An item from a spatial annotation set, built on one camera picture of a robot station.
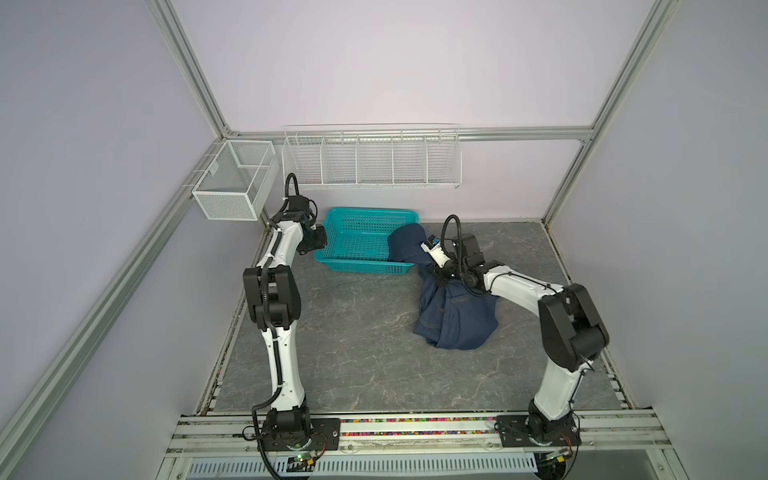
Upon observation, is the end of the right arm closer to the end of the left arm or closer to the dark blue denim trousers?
the dark blue denim trousers

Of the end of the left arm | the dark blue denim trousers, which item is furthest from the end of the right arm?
the end of the left arm

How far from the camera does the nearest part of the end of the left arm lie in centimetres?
78
